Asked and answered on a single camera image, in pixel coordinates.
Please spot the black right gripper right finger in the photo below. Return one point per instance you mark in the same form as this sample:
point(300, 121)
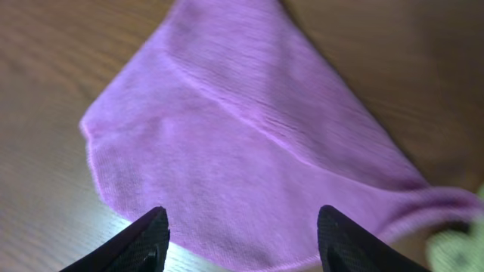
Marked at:
point(345, 246)

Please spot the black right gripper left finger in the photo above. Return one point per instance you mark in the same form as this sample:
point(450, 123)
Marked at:
point(141, 247)

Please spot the purple microfiber cloth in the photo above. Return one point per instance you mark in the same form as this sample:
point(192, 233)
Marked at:
point(229, 119)

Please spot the light green cloth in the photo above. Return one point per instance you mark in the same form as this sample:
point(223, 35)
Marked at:
point(456, 250)

